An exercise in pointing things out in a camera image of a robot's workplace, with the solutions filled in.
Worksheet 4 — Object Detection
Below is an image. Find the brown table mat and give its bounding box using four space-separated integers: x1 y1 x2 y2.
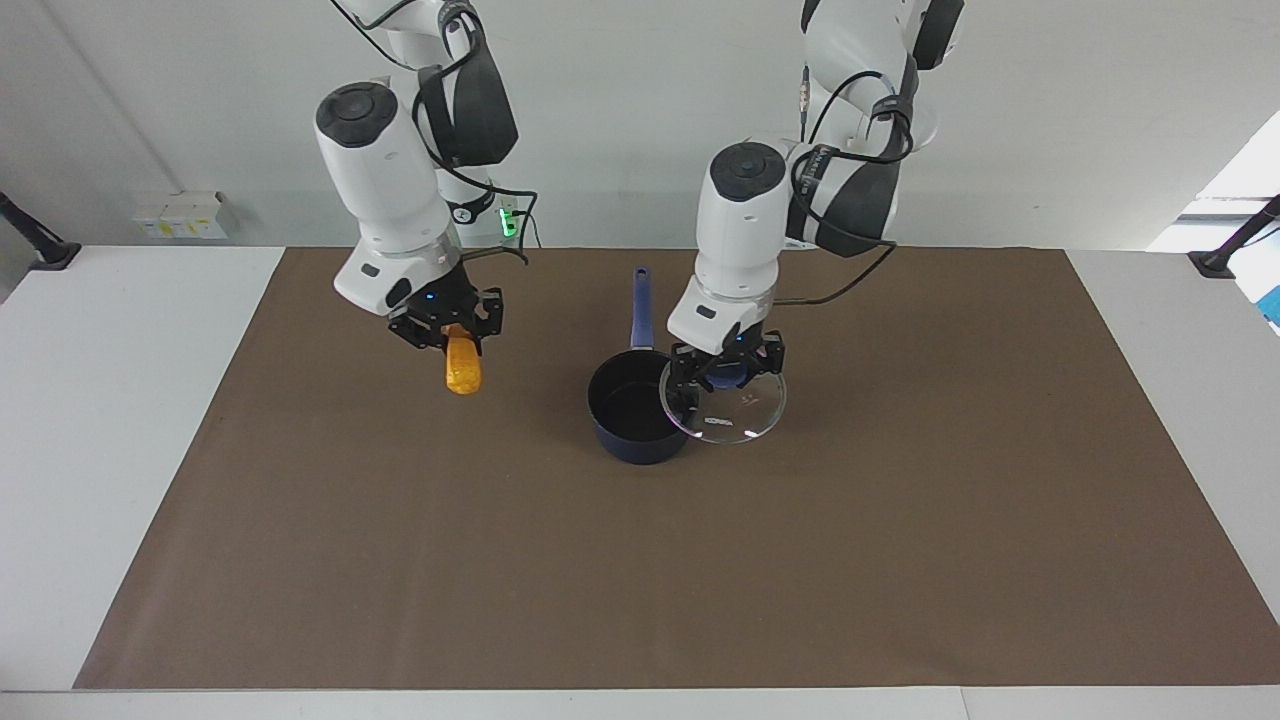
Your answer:
73 247 1280 691

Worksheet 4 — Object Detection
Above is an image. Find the glass lid with blue knob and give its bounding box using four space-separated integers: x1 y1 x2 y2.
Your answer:
660 350 788 446

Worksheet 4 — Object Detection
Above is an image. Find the yellow corn cob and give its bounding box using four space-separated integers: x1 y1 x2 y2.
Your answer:
445 324 483 396

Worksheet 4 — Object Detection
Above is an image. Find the white wall socket box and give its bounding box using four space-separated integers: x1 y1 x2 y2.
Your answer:
132 192 229 241

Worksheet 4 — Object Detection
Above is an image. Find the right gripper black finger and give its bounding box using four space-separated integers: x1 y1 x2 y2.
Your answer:
468 287 505 357
387 309 447 352

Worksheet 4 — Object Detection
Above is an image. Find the dark pot with blue handle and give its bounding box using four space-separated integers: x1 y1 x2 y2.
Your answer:
587 267 693 466

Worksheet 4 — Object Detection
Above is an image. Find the black clamp stand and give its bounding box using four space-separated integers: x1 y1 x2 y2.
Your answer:
0 190 83 273
1188 195 1280 279

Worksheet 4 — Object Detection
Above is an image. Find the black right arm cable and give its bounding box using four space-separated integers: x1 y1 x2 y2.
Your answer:
330 0 542 269

